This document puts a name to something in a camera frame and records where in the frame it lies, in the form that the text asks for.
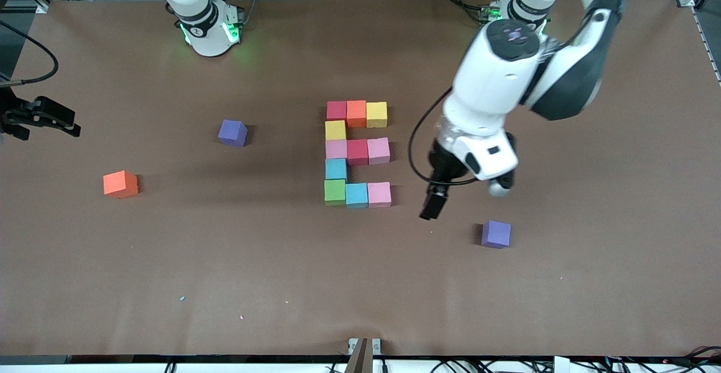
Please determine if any green foam cube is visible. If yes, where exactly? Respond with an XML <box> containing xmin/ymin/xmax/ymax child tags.
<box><xmin>324</xmin><ymin>179</ymin><xmax>348</xmax><ymax>206</ymax></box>

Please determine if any orange foam cube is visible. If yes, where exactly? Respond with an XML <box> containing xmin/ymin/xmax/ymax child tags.
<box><xmin>346</xmin><ymin>100</ymin><xmax>368</xmax><ymax>128</ymax></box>
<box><xmin>103</xmin><ymin>170</ymin><xmax>140</xmax><ymax>199</ymax></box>

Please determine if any purple foam cube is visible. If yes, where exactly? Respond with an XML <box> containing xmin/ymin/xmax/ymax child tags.
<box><xmin>217</xmin><ymin>119</ymin><xmax>249</xmax><ymax>148</ymax></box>
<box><xmin>481</xmin><ymin>220</ymin><xmax>512</xmax><ymax>249</ymax></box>

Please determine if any brown paper table cover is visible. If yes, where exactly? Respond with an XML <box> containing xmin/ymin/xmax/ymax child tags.
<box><xmin>0</xmin><ymin>0</ymin><xmax>721</xmax><ymax>358</ymax></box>

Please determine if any small grey base connector box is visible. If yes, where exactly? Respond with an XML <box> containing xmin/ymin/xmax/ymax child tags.
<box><xmin>480</xmin><ymin>1</ymin><xmax>503</xmax><ymax>25</ymax></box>

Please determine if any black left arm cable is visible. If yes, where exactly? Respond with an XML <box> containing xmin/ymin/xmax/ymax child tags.
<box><xmin>408</xmin><ymin>86</ymin><xmax>479</xmax><ymax>188</ymax></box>

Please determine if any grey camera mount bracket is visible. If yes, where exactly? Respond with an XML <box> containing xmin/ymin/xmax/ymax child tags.
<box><xmin>348</xmin><ymin>338</ymin><xmax>382</xmax><ymax>373</ymax></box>

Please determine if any black cable bundle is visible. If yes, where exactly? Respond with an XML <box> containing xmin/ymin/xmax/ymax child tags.
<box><xmin>606</xmin><ymin>346</ymin><xmax>721</xmax><ymax>373</ymax></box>
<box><xmin>434</xmin><ymin>358</ymin><xmax>553</xmax><ymax>373</ymax></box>

